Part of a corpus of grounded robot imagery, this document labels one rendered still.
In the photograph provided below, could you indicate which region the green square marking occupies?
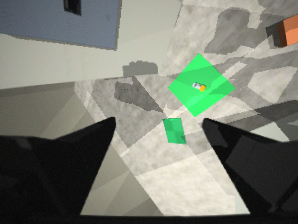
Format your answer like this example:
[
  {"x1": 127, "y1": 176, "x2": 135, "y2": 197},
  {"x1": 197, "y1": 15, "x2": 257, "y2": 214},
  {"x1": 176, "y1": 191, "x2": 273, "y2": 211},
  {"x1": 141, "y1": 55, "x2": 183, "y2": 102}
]
[{"x1": 168, "y1": 53, "x2": 236, "y2": 117}]

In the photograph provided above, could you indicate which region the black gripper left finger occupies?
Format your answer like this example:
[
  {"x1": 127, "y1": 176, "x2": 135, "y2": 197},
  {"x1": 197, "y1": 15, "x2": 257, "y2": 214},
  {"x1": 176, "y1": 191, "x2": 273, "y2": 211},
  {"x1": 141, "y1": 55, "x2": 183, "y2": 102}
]
[{"x1": 0, "y1": 117, "x2": 116, "y2": 215}]

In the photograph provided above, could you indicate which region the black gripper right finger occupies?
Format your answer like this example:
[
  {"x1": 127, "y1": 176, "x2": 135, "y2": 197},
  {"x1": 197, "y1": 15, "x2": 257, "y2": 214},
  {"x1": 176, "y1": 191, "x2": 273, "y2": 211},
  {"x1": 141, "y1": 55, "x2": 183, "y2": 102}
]
[{"x1": 201, "y1": 118, "x2": 298, "y2": 213}]

